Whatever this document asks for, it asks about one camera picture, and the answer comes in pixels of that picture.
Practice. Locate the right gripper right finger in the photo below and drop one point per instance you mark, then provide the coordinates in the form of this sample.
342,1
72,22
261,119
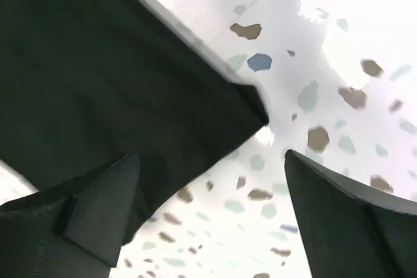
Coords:
349,229

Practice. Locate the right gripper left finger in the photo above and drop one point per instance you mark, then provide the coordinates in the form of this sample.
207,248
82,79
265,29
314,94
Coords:
72,230

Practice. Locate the black t shirt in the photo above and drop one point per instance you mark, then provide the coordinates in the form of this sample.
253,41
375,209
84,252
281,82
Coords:
86,81

